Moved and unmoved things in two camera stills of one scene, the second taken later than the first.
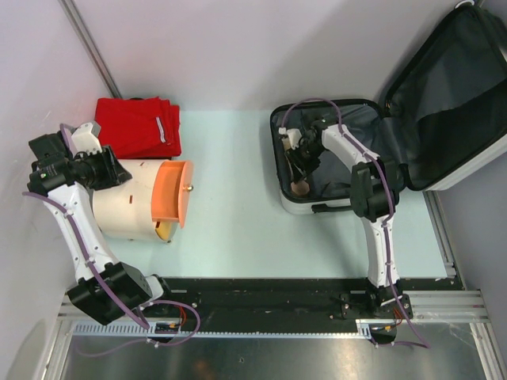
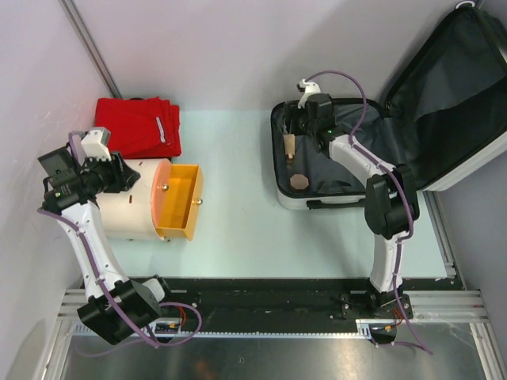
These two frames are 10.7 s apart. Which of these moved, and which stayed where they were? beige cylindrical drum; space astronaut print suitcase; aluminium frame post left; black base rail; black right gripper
Moved: black right gripper
Stayed: black base rail; beige cylindrical drum; aluminium frame post left; space astronaut print suitcase
